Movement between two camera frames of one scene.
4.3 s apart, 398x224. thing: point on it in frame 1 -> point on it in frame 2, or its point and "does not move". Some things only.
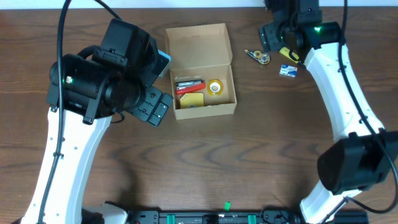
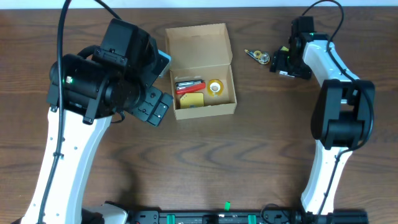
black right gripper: x=268 y=37 -> x=280 y=62
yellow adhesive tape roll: x=215 y=88 does not move
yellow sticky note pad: x=191 y=99 does not move
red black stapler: x=189 y=86 does not move
